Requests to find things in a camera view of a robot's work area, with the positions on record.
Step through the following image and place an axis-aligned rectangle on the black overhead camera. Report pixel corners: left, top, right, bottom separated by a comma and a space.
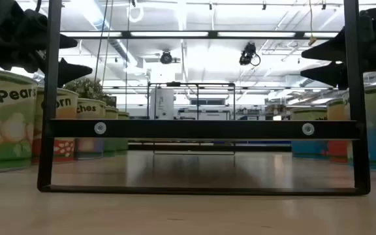
238, 41, 262, 67

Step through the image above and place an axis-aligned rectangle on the yellow hanging cord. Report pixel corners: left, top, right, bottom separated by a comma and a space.
307, 0, 318, 46

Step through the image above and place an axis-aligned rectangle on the white cylindrical tank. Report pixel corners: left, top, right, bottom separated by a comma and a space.
149, 87, 176, 120

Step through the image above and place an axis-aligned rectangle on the pears label can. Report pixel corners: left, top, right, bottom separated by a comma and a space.
0, 66, 39, 174

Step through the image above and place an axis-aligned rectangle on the orange red label can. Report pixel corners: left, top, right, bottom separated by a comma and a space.
326, 97, 351, 164

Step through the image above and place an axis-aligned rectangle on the wooden tray with black handles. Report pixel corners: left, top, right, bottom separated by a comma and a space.
37, 0, 371, 196

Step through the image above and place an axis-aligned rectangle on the black round ceiling device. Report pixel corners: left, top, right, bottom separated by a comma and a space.
159, 50, 174, 65

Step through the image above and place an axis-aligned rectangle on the black overhead frame bar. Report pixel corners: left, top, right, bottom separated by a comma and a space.
59, 30, 341, 41

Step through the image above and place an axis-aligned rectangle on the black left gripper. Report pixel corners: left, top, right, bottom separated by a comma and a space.
0, 0, 93, 88

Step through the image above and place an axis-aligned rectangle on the green label can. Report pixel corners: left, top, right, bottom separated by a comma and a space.
104, 106, 120, 157
117, 111, 131, 155

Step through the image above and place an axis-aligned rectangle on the potted green plant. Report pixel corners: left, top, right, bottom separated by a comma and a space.
62, 76, 117, 108

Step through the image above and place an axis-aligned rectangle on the peaches label can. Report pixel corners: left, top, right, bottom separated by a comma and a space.
74, 97, 107, 161

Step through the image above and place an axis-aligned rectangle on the corn label can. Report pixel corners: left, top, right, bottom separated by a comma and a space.
32, 86, 80, 165

